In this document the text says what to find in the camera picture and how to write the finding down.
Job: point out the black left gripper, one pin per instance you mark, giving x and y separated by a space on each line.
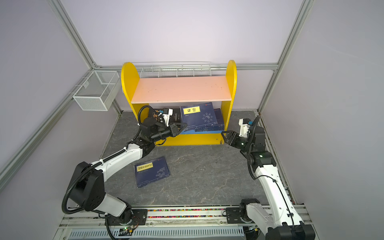
173 129

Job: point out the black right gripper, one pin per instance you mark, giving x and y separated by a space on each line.
234 136

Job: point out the navy book text back cover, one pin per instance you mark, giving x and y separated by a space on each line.
198 115

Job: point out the navy book yellow label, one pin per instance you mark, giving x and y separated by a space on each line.
215 128

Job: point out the black deer cover book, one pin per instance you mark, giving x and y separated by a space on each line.
158 113

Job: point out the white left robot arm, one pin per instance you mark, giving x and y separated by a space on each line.
86 190

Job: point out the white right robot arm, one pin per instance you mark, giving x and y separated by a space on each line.
284 222

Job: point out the yellow wooden bookshelf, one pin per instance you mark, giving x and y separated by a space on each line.
142 92

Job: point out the white mesh wire basket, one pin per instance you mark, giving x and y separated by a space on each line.
98 91

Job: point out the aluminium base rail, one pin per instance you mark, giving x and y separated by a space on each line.
173 223

